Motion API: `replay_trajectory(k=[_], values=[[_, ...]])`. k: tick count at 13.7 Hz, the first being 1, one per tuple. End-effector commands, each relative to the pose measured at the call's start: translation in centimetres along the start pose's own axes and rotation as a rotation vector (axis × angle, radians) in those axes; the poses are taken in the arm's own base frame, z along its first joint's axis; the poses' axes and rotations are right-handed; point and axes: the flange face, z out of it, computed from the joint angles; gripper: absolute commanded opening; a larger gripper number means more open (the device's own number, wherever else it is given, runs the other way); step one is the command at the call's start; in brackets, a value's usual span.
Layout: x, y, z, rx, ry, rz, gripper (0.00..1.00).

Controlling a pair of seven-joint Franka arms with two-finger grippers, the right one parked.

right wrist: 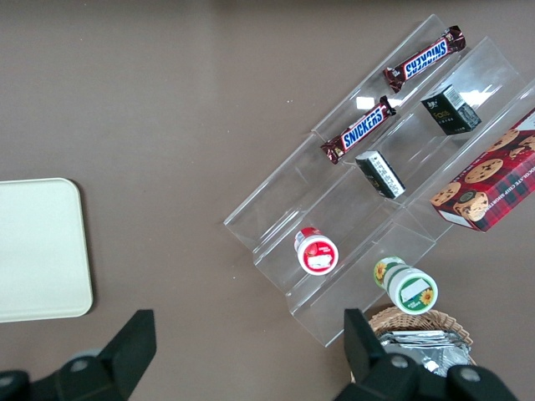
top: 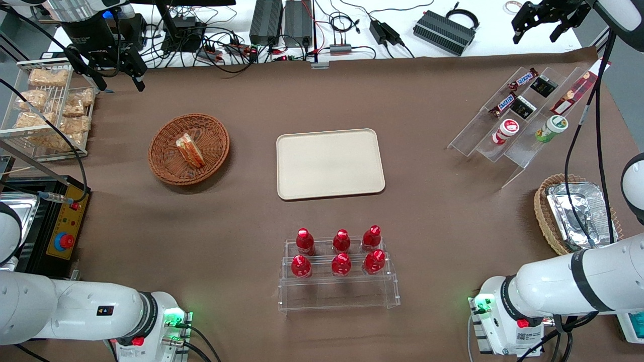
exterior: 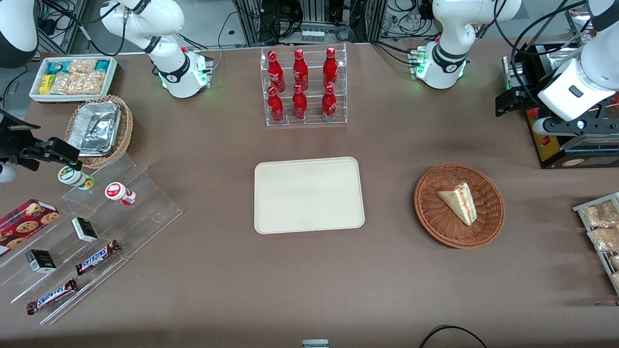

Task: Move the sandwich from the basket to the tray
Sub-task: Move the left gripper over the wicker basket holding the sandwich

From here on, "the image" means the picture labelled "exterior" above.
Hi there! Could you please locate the triangular sandwich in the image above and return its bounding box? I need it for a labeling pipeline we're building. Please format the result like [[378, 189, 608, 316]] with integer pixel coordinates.
[[437, 182, 478, 227]]

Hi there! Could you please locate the clear acrylic stepped display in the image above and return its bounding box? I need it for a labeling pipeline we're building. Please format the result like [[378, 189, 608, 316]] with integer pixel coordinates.
[[0, 152, 183, 325]]

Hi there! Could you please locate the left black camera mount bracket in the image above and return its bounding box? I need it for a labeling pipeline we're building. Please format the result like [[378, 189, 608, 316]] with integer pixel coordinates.
[[549, 116, 615, 137]]

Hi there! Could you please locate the large clear cracker bag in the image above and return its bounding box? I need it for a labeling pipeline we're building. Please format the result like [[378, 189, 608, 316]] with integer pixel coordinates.
[[50, 71, 106, 96]]

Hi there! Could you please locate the red cookie box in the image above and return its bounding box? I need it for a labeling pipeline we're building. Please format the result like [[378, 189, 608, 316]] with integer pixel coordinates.
[[0, 199, 61, 257]]

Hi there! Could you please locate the black cable loop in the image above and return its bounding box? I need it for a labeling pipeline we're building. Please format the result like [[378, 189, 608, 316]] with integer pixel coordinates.
[[418, 325, 487, 348]]

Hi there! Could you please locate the red label yogurt bottle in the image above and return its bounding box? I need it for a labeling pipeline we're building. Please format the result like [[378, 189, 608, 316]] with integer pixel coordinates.
[[105, 182, 137, 206]]

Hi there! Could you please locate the beige plastic tray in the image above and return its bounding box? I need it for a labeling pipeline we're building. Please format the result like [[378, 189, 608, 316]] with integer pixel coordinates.
[[254, 157, 365, 234]]

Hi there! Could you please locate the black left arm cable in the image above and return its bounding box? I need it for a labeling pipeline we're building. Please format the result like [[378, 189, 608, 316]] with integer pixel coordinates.
[[476, 0, 588, 109]]

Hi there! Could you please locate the red cola bottle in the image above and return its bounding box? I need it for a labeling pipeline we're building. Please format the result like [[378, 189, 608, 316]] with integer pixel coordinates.
[[323, 47, 339, 90], [292, 84, 309, 121], [267, 86, 285, 123], [267, 50, 286, 93], [293, 48, 309, 91], [321, 85, 338, 122]]

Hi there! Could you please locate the small black box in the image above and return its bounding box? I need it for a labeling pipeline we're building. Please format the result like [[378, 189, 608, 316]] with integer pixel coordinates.
[[25, 249, 57, 274], [72, 217, 99, 243]]

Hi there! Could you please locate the brown round wicker basket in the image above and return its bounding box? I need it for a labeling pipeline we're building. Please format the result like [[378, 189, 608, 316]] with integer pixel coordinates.
[[414, 163, 505, 249]]

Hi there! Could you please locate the aluminium foil container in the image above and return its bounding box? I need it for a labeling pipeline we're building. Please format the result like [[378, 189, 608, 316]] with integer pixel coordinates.
[[67, 101, 122, 157]]

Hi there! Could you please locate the white rectangular snack bin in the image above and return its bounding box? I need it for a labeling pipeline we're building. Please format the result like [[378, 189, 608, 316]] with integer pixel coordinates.
[[29, 56, 118, 103]]

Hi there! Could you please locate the light wicker basket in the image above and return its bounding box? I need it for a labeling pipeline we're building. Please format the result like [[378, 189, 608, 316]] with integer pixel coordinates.
[[64, 95, 134, 169]]

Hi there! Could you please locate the green label yogurt bottle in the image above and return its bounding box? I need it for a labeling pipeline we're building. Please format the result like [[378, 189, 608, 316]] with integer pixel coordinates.
[[58, 165, 95, 190]]

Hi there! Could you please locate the black hot dog warmer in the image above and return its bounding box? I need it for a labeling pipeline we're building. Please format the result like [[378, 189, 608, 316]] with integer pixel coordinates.
[[502, 7, 619, 169]]

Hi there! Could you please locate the metal snack tray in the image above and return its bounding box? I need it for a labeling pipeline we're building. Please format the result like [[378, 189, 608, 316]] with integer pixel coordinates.
[[573, 192, 619, 295]]

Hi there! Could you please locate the aluminium frame rack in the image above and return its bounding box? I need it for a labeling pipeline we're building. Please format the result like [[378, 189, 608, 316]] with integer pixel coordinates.
[[232, 0, 387, 46]]

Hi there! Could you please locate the snickers chocolate bar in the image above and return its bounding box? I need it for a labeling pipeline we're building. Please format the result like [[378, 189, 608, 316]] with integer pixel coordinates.
[[26, 278, 78, 316], [75, 240, 121, 276]]

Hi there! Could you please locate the right black camera mount bracket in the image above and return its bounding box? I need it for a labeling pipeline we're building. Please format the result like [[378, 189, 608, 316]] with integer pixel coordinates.
[[18, 146, 50, 171]]

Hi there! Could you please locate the small clear cracker bag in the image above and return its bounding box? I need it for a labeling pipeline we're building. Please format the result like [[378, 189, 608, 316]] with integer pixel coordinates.
[[67, 58, 98, 73]]

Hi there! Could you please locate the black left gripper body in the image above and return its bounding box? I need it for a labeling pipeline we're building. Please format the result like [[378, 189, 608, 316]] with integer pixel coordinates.
[[508, 89, 542, 116]]

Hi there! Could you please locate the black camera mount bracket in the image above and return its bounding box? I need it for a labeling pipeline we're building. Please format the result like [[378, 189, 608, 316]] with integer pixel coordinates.
[[18, 146, 50, 171], [549, 116, 615, 137]]

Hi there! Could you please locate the clear acrylic bottle rack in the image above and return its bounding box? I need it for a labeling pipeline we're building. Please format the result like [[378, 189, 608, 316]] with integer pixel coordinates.
[[260, 43, 348, 127]]

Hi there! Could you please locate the clear bag of crackers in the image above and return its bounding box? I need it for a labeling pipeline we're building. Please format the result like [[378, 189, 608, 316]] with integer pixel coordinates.
[[588, 226, 619, 252], [583, 201, 619, 228]]

